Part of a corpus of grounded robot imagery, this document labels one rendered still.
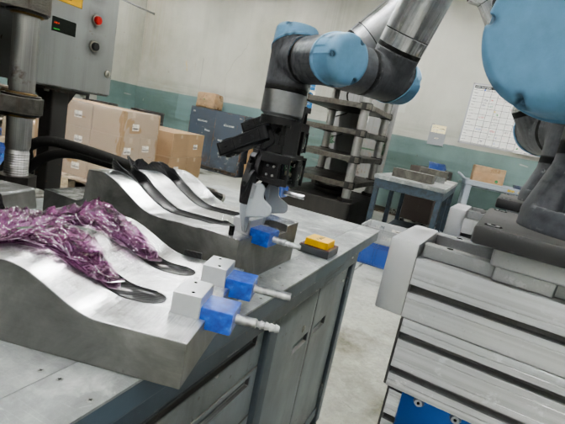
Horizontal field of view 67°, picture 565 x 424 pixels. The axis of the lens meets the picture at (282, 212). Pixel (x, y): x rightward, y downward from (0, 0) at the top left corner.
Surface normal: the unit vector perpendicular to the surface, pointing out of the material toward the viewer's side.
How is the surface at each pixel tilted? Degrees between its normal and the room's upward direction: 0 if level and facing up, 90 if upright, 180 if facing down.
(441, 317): 90
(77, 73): 90
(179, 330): 0
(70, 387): 0
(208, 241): 90
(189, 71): 90
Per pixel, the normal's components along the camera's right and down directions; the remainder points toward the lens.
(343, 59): 0.53, 0.27
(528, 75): -0.81, 0.07
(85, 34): 0.88, 0.26
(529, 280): -0.48, 0.08
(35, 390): 0.19, -0.96
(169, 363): -0.14, 0.17
